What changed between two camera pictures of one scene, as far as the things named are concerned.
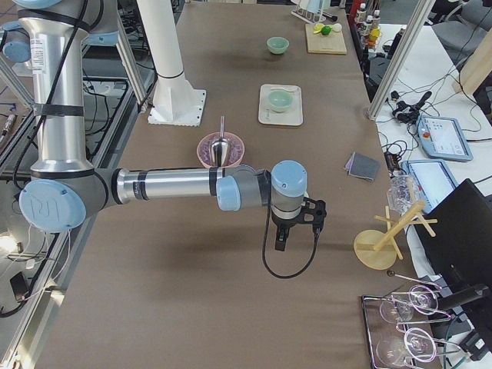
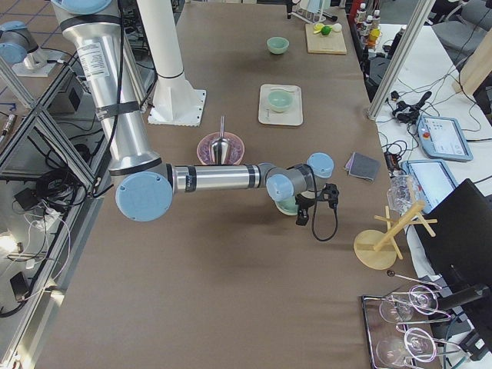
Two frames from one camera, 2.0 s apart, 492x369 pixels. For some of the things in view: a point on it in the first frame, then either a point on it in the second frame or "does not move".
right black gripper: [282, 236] -> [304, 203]
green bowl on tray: [279, 99] does not move
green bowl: [277, 45] does not move
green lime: [326, 30] does not move
